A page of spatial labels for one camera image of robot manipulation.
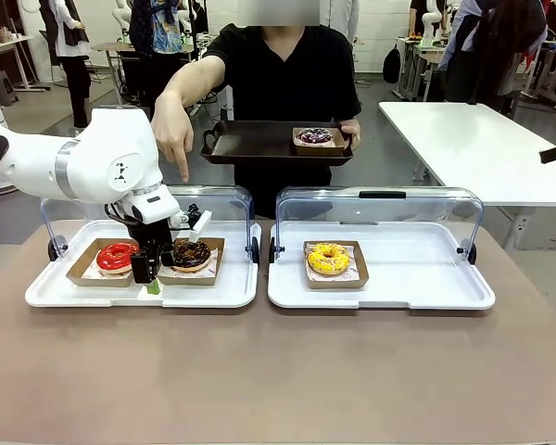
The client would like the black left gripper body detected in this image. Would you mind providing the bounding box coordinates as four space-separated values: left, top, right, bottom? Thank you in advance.
122 220 173 256

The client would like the chocolate glazed donut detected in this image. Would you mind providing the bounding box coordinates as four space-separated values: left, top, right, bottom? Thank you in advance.
168 238 213 273

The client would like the cardboard tray of chocolate donut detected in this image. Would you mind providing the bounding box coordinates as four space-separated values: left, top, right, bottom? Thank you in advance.
156 236 226 286

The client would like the dark brown serving tray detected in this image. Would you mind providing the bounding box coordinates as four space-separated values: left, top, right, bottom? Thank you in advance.
198 120 355 168

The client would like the cardboard tray of purple donut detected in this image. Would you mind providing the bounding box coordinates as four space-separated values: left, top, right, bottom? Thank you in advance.
291 126 348 158

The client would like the purple sprinkled donut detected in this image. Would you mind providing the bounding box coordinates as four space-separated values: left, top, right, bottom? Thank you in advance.
296 126 335 146

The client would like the person right forearm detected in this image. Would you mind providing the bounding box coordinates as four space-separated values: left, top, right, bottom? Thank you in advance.
163 54 227 111

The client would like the red glazed donut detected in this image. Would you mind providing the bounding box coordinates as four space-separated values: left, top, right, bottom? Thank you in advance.
95 241 142 276

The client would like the paper liner under red donut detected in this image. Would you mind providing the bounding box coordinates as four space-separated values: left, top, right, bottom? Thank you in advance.
81 258 133 281

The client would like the cardboard tray of red donut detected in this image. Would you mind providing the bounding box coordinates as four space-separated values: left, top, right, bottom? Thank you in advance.
65 236 144 288

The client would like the yellow sprinkled donut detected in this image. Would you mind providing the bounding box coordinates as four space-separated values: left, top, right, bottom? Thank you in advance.
307 241 352 276

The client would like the cardboard tray of yellow donut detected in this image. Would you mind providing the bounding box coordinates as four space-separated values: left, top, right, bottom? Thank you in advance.
303 239 370 291

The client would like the paper liner under yellow donut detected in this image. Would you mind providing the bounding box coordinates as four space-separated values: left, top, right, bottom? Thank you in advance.
305 245 360 282

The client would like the person torso in black shirt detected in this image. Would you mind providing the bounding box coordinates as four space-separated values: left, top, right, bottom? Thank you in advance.
202 22 364 220

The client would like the person right hand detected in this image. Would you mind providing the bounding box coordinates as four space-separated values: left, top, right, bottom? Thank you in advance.
149 89 196 184

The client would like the person left hand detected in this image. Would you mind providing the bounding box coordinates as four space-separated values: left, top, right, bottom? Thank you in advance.
338 118 363 152

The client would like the white display tray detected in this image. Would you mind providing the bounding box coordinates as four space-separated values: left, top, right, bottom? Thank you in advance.
24 218 263 310
267 220 498 311

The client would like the clear plastic display lid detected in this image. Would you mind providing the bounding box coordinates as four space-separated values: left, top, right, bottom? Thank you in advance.
40 184 261 265
269 185 485 266

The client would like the large white table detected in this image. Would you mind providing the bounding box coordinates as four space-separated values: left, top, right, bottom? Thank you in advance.
377 100 556 209

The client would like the bystander in blue shirt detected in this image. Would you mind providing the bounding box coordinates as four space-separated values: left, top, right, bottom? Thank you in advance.
437 0 550 115

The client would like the beige background desk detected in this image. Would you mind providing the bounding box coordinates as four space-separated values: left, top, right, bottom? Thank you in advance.
91 40 201 115

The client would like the black backpack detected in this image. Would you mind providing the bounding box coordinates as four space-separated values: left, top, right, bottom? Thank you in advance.
382 44 402 85

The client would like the bystander in colourful shirt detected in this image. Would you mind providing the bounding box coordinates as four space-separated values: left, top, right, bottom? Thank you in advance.
128 0 189 120

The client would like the bystander in white shirt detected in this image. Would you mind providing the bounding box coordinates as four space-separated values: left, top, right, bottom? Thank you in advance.
38 0 95 132

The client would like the grey plastic stool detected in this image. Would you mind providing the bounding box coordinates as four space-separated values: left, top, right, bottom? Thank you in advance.
0 69 19 108

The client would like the white side table with cups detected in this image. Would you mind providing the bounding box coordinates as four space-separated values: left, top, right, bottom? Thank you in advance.
0 25 45 93

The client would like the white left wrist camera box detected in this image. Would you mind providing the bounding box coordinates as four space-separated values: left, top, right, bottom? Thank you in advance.
179 203 213 243

